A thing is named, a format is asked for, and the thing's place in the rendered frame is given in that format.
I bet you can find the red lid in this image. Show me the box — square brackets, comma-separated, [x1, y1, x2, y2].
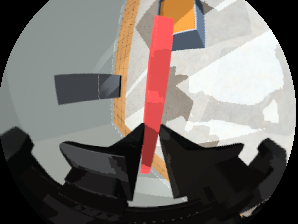
[140, 15, 174, 173]

